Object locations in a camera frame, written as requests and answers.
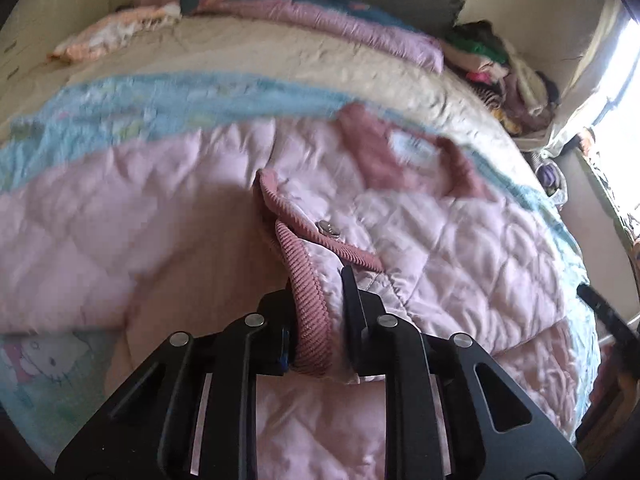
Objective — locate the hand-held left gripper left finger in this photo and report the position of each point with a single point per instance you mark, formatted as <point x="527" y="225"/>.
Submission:
<point x="272" y="340"/>

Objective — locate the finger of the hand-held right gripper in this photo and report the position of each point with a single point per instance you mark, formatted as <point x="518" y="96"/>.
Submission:
<point x="607" y="312"/>

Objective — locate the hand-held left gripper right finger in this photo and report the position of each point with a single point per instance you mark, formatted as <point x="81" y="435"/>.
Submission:
<point x="357" y="330"/>

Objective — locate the pink quilted jacket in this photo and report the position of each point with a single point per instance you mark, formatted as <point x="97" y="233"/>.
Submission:
<point x="450" y="260"/>

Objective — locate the pile of mixed clothes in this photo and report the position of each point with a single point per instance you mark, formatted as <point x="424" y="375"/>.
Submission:
<point x="500" y="75"/>

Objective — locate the floral fabric bag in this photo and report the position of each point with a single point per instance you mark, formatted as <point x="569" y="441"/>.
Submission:
<point x="550" y="180"/>

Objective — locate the cream curtain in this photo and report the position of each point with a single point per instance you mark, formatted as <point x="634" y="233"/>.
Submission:
<point x="585" y="75"/>

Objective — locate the light blue cartoon printed blanket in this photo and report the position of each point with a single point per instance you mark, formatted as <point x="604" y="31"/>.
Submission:
<point x="125" y="105"/>

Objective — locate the beige bedspread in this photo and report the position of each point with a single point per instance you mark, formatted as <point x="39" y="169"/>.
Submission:
<point x="275" y="55"/>

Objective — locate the folded purple quilt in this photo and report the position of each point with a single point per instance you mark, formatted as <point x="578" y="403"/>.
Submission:
<point x="350" y="25"/>

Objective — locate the peach patterned cloth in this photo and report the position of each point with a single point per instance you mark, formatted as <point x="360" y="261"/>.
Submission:
<point x="110" y="30"/>

